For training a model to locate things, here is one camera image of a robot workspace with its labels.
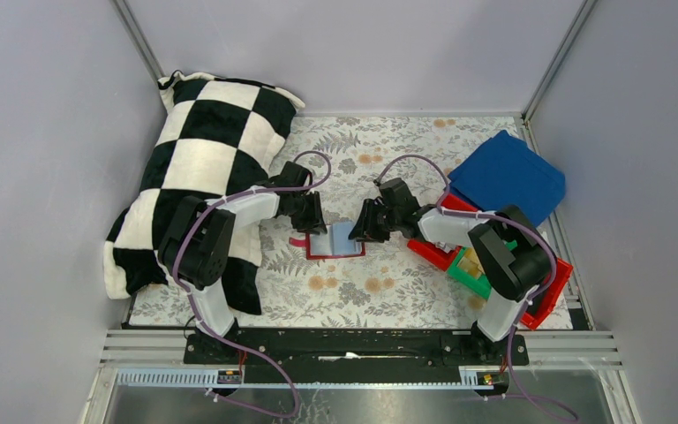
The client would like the red leather card holder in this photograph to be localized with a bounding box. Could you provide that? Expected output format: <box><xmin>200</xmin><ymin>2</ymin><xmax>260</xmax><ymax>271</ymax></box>
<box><xmin>289</xmin><ymin>221</ymin><xmax>366</xmax><ymax>260</ymax></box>

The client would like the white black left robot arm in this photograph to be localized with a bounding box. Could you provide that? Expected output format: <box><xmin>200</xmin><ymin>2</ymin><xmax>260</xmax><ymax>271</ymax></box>
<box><xmin>158</xmin><ymin>162</ymin><xmax>328</xmax><ymax>337</ymax></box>

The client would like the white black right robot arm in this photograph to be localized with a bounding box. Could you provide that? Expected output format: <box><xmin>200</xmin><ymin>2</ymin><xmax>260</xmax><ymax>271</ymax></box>
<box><xmin>349</xmin><ymin>178</ymin><xmax>557</xmax><ymax>343</ymax></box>

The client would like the floral patterned table mat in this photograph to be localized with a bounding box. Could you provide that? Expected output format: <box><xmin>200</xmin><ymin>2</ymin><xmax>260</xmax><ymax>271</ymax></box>
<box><xmin>237</xmin><ymin>117</ymin><xmax>519</xmax><ymax>329</ymax></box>

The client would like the black white checkered pillow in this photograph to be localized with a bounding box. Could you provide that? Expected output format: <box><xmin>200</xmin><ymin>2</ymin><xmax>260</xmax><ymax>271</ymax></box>
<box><xmin>102</xmin><ymin>71</ymin><xmax>305</xmax><ymax>299</ymax></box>

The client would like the folded blue cloth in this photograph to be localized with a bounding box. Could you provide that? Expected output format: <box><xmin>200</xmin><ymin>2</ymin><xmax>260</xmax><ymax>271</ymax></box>
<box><xmin>448</xmin><ymin>130</ymin><xmax>567</xmax><ymax>225</ymax></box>

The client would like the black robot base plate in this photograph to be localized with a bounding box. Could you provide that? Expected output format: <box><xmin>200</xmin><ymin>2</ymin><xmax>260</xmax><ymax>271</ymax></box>
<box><xmin>184</xmin><ymin>327</ymin><xmax>530</xmax><ymax>385</ymax></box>

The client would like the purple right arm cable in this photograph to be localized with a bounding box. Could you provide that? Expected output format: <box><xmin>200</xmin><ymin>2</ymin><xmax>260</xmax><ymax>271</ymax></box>
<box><xmin>373</xmin><ymin>154</ymin><xmax>580</xmax><ymax>424</ymax></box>

